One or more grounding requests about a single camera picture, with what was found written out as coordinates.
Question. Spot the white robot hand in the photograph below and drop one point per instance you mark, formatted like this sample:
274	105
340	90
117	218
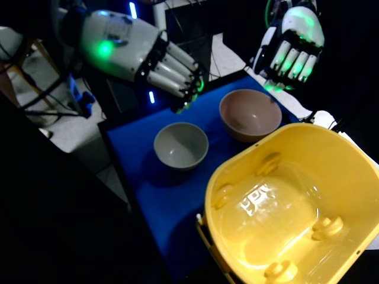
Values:
124	47
302	26

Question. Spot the large pink bowl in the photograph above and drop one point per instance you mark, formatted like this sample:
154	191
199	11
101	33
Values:
251	112

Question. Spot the small grey bowl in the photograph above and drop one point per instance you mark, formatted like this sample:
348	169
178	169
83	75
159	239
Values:
180	148

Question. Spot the yellow plastic tub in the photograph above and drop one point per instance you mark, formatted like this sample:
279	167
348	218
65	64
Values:
284	213

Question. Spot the short blue light strip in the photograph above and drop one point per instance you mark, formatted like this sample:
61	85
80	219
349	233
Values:
133	10
151	97

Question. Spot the small blue object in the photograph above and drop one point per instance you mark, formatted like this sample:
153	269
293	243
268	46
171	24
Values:
83	99

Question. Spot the black computer case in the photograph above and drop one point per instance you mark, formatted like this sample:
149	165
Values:
189	29

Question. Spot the wooden stool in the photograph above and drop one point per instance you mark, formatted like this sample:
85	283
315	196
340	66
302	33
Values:
12	41

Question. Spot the blue table cloth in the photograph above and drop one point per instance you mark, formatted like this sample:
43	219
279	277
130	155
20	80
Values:
165	201

